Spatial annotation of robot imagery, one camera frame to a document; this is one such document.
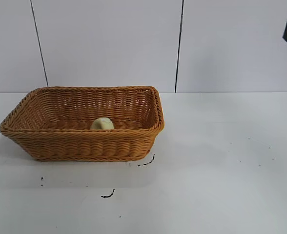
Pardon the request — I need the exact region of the pale yellow egg yolk pastry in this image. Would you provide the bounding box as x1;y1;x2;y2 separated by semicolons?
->
90;117;116;131

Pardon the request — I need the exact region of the brown woven wicker basket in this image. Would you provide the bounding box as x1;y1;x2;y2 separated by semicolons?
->
0;85;165;163

